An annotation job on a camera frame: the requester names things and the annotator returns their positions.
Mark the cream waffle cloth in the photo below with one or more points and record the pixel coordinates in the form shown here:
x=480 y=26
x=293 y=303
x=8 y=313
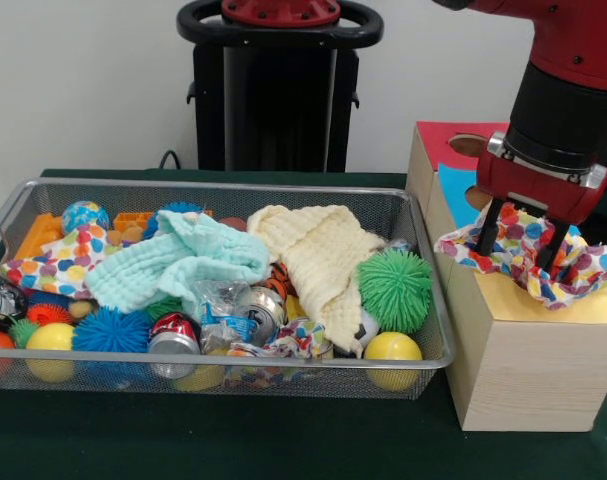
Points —
x=323 y=250

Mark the blue globe ball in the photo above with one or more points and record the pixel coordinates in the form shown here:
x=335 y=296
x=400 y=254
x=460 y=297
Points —
x=85 y=216

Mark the wooden box with three holes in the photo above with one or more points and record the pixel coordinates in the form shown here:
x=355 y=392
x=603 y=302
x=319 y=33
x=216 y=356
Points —
x=533 y=380

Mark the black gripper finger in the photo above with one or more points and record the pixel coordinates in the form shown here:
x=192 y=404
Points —
x=489 y=227
x=553 y=247

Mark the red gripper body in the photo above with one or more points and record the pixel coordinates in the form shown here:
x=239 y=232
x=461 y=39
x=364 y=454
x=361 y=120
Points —
x=533 y=187

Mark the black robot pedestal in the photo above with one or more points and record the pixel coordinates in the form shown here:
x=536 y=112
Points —
x=208 y=110

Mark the green spiky ball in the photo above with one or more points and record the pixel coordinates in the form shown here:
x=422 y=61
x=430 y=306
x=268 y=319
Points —
x=395 y=290

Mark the yellow ball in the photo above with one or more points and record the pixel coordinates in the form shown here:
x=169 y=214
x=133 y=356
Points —
x=393 y=350
x=50 y=337

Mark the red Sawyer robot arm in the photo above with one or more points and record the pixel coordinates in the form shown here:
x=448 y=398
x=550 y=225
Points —
x=578 y=30

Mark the mint waffle cloth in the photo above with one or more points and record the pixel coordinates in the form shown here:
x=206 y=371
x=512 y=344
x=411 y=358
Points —
x=133 y=270

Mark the polka dot cloth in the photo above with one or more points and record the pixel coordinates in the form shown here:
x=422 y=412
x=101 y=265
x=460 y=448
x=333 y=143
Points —
x=518 y=235
x=68 y=260

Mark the blue spiky ball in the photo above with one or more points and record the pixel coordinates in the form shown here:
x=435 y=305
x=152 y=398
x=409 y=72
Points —
x=110 y=332

